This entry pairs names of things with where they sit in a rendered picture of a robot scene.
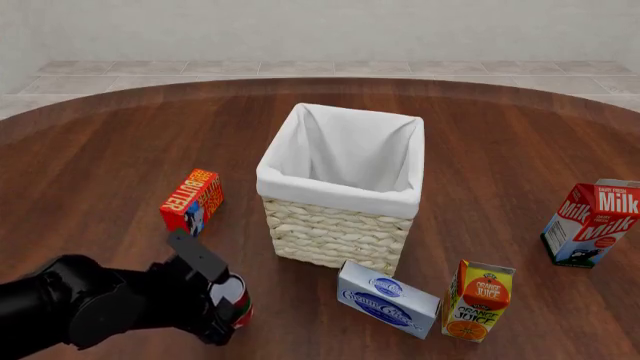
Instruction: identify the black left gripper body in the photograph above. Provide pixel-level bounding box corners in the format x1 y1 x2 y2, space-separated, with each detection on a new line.
146 253 214 337

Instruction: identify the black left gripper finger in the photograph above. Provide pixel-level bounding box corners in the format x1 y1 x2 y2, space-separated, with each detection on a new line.
201 298 246 347

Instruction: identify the red and green soup tin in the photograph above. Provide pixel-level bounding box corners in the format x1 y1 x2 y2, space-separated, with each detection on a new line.
208 273 255 330

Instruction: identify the wicker basket with white liner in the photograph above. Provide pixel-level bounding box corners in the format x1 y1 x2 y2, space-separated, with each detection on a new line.
255 102 426 278

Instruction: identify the red butter box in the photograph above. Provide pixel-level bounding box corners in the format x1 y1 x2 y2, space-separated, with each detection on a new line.
159 168 225 238

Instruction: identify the blue cream cheese box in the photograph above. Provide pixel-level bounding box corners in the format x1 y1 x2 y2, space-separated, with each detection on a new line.
336 259 442 341

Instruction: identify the orange juice carton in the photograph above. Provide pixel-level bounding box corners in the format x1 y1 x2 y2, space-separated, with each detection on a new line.
440 259 517 344

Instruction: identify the red and white milk carton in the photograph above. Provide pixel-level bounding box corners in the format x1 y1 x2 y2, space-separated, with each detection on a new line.
539 177 640 270

